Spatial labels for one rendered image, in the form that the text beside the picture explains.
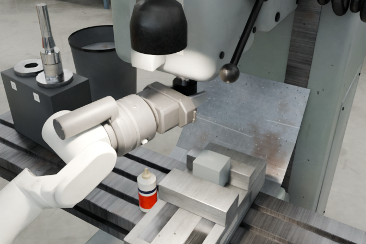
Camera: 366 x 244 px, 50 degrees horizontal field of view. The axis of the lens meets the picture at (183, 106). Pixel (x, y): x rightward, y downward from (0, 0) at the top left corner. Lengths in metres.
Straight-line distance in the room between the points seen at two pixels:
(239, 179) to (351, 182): 1.81
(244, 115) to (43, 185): 0.66
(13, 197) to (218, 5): 0.40
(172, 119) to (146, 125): 0.06
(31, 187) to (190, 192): 0.31
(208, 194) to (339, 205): 1.70
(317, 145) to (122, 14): 0.70
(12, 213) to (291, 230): 0.55
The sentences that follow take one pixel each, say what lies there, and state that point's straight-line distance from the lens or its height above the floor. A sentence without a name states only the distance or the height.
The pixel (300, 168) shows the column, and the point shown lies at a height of 0.86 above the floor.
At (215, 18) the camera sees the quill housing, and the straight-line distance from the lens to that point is 0.57.
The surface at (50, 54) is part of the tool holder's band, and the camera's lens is 1.00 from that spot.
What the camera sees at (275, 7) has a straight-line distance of 0.75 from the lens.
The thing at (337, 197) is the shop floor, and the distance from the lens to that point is 2.47.
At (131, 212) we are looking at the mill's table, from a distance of 0.90.
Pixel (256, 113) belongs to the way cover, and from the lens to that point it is 1.10.
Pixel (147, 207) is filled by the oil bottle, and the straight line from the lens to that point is 0.88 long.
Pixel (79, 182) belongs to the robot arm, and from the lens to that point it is 0.60.
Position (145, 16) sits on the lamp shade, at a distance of 0.47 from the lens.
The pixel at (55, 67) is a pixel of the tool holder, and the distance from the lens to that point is 1.01.
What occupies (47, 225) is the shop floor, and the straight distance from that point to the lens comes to 2.28.
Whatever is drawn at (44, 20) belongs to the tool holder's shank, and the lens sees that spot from 0.98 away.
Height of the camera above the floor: 1.60
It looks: 31 degrees down
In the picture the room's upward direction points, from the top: straight up
